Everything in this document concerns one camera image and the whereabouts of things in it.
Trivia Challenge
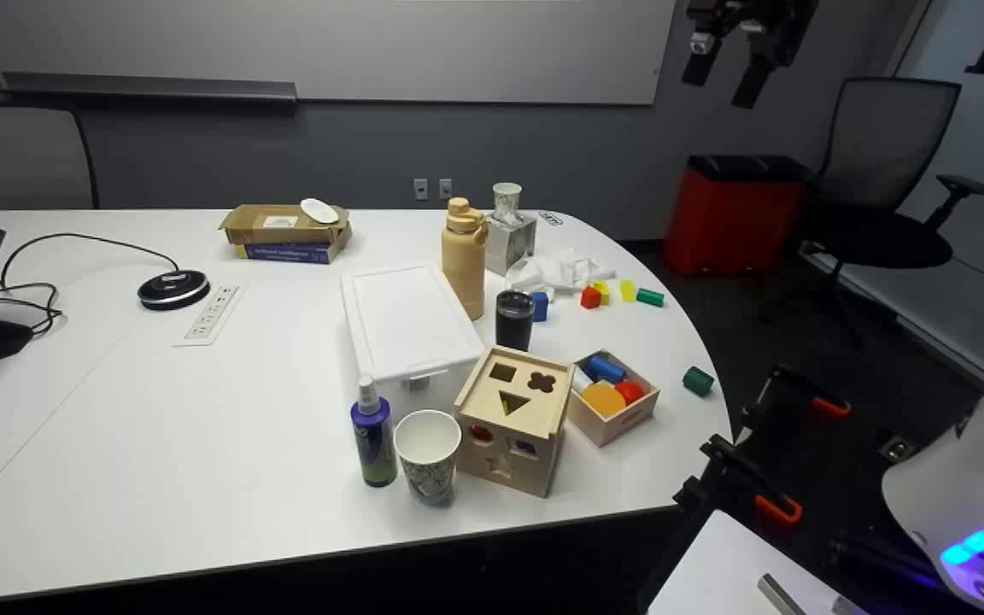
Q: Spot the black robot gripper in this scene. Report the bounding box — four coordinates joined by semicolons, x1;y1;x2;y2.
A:
681;0;825;113

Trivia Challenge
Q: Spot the grey marbled tissue box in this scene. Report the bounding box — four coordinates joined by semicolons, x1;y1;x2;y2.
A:
482;208;539;275

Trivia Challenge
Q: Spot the wooden shape sorter box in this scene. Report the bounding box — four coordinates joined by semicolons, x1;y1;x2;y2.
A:
453;345;576;501

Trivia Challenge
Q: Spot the red bin with black lid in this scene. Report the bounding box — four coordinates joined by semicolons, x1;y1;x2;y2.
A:
661;150;814;283

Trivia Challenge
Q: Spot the black mesh office chair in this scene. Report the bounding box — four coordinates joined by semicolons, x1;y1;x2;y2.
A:
795;70;984;283

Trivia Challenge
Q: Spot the patterned paper cup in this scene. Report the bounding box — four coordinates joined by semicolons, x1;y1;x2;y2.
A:
389;406;465;512
488;176;528;219

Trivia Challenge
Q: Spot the dark green block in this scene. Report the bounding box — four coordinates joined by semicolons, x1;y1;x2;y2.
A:
681;361;719;398

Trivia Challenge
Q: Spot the blue block in tray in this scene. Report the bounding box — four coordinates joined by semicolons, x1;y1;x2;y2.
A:
581;350;630;386

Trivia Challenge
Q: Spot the tan plastic bottle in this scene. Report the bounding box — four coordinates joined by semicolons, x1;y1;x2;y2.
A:
438;193;492;324

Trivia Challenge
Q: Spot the black tumbler cup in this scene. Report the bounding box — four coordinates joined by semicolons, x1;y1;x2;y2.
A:
492;288;539;356

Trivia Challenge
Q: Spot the red block in tray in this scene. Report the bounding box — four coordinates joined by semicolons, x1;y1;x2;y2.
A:
613;375;648;411

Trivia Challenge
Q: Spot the orange block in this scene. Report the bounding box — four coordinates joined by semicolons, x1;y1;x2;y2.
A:
578;378;632;419

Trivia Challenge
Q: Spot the wooden tray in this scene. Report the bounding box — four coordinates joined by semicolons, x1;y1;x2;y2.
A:
563;345;662;451

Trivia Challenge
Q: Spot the white paper sheet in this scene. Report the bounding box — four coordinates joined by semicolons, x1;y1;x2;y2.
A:
644;506;865;615

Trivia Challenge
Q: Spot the purple spray bottle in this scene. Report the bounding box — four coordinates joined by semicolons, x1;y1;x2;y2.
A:
350;371;401;493

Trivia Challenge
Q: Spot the small grey bar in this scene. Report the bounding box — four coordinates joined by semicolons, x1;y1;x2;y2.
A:
752;569;814;615

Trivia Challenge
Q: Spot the white printed table label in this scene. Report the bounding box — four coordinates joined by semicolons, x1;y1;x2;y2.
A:
171;279;242;350

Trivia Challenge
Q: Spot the grey whiteboard tray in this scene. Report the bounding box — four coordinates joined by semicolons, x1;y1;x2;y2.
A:
0;69;301;106

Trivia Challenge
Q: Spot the black round puck speaker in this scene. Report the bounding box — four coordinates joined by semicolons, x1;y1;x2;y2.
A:
133;265;216;314

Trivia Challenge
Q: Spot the grey conference chair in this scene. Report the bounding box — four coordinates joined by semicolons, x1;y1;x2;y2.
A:
0;102;104;213

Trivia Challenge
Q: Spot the white wall whiteboard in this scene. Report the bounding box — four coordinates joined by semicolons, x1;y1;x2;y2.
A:
0;0;681;108

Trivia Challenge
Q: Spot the orange clamp handle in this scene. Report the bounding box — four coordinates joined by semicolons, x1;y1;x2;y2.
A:
802;389;858;423
749;489;807;528

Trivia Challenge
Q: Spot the black speaker cable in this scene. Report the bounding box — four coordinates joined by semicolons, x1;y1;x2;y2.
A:
0;230;186;338

